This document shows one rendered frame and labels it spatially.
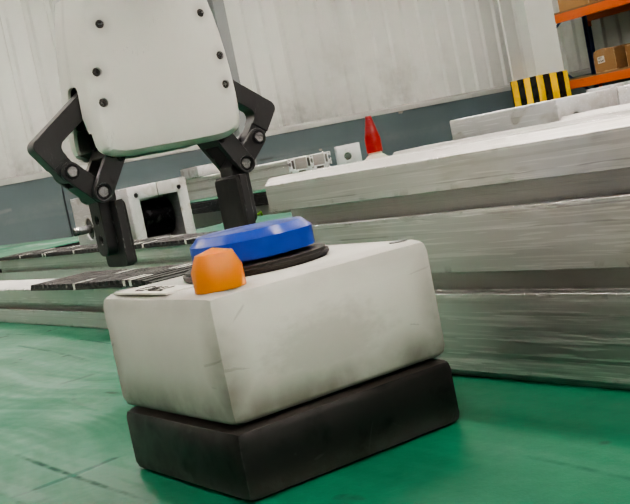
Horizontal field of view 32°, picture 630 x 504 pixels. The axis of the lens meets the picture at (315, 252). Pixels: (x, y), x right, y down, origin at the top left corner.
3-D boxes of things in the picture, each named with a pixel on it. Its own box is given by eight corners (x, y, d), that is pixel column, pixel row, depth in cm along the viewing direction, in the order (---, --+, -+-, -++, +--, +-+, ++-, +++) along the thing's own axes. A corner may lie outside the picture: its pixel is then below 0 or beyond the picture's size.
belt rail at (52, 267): (-1, 281, 160) (-6, 260, 160) (26, 275, 162) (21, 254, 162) (405, 266, 79) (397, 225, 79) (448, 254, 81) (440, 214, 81)
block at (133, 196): (94, 264, 154) (79, 197, 153) (166, 247, 160) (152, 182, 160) (124, 262, 146) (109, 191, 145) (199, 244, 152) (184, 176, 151)
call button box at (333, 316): (134, 468, 38) (94, 287, 37) (361, 388, 43) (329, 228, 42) (250, 506, 31) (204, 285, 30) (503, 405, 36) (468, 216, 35)
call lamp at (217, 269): (186, 294, 32) (177, 253, 32) (230, 282, 33) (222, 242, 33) (210, 294, 31) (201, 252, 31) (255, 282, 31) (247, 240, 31)
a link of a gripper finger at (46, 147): (125, 66, 68) (155, 152, 69) (8, 101, 64) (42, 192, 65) (133, 63, 67) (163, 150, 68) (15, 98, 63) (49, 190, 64)
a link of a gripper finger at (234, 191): (245, 131, 74) (266, 229, 74) (204, 138, 72) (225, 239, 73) (270, 125, 71) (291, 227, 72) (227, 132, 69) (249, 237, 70)
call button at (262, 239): (179, 299, 36) (166, 240, 36) (280, 272, 39) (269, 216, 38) (238, 300, 33) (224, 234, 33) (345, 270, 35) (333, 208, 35)
